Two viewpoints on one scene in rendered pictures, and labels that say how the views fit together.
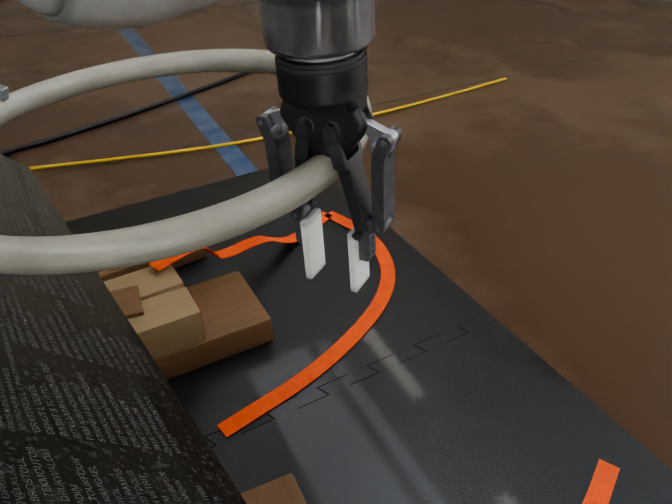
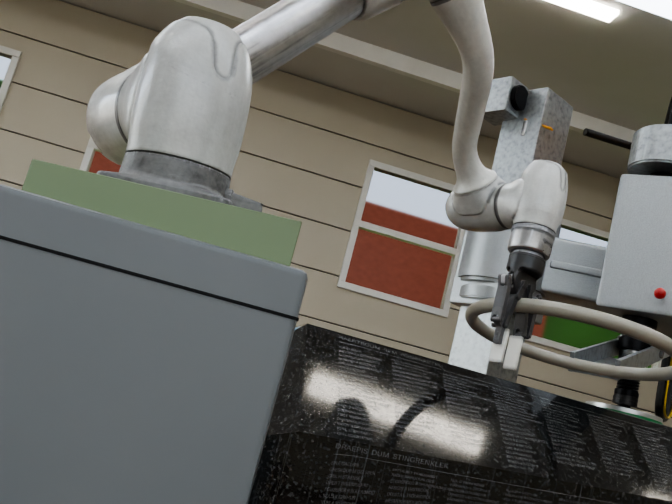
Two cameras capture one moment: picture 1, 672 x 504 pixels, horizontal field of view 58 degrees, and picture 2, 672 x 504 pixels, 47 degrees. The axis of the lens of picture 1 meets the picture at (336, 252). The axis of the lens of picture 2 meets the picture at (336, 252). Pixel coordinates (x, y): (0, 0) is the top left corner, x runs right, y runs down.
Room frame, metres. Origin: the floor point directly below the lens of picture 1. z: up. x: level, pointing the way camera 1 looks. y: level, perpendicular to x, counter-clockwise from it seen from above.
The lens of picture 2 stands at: (0.67, -1.59, 0.65)
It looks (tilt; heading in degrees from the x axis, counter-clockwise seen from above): 11 degrees up; 110
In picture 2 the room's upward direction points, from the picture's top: 15 degrees clockwise
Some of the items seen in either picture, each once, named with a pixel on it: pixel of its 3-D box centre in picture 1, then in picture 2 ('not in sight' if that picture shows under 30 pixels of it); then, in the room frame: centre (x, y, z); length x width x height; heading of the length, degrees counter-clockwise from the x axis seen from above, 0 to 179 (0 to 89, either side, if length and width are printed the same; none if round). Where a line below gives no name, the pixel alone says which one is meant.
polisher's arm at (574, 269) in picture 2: not in sight; (558, 271); (0.46, 1.42, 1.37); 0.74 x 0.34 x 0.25; 7
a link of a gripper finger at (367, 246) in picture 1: (375, 237); (497, 329); (0.47, -0.04, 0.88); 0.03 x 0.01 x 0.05; 61
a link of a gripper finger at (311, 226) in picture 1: (313, 243); (513, 352); (0.50, 0.02, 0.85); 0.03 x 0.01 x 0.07; 152
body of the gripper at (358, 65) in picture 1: (324, 102); (522, 277); (0.49, 0.01, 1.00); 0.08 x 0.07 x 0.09; 61
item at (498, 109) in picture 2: not in sight; (503, 100); (0.13, 1.33, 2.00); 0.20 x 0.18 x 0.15; 120
